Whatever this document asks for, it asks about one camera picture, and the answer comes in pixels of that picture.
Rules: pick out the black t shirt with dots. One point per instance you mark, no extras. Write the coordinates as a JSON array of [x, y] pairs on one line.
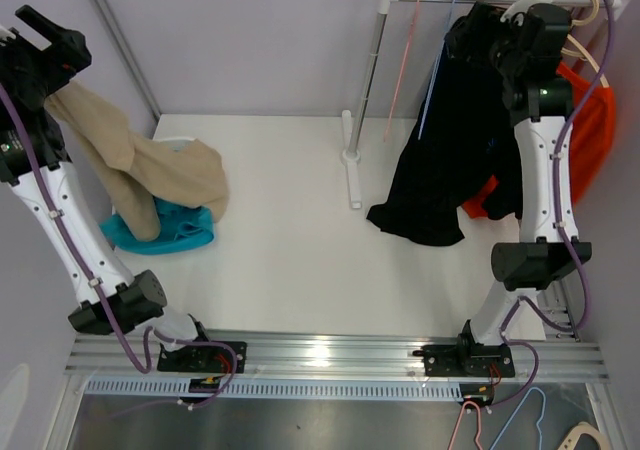
[[465, 132]]

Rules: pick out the metal clothes rack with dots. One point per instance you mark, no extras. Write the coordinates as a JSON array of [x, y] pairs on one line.
[[352, 123]]

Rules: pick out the pink hanger on floor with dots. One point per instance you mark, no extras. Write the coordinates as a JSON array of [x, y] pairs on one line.
[[468, 427]]

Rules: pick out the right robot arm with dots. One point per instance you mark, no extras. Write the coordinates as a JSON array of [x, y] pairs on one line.
[[525, 49]]

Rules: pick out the orange t shirt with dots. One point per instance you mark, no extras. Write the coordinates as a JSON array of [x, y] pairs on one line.
[[590, 144]]

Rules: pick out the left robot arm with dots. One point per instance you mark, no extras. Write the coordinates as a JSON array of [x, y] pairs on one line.
[[39, 171]]

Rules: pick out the white plastic laundry basket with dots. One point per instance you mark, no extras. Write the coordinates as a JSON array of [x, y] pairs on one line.
[[175, 142]]

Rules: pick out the perforated cable tray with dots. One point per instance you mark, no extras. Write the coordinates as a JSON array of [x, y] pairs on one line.
[[261, 388]]

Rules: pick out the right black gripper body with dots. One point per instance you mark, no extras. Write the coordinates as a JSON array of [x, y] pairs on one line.
[[497, 38]]

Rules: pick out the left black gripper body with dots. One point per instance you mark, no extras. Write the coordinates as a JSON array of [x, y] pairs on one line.
[[39, 73]]

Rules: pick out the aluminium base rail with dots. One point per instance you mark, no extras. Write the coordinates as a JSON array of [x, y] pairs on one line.
[[342, 357]]

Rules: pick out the beige t shirt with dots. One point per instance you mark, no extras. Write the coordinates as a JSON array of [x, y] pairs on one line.
[[98, 125]]

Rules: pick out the pink wire hanger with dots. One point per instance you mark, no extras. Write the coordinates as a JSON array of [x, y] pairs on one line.
[[402, 70]]

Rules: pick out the wooden hanger on floor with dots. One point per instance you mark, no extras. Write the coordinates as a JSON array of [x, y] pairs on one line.
[[584, 429]]

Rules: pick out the blue wire hanger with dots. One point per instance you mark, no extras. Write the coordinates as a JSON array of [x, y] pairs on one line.
[[435, 71]]

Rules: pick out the teal t shirt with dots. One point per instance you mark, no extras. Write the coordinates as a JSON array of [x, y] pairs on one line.
[[181, 229]]

